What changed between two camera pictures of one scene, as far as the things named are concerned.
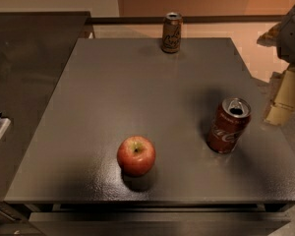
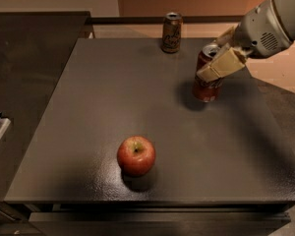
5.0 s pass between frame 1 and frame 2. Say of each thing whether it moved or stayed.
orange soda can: stayed
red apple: stayed
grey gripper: moved
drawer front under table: stayed
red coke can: moved
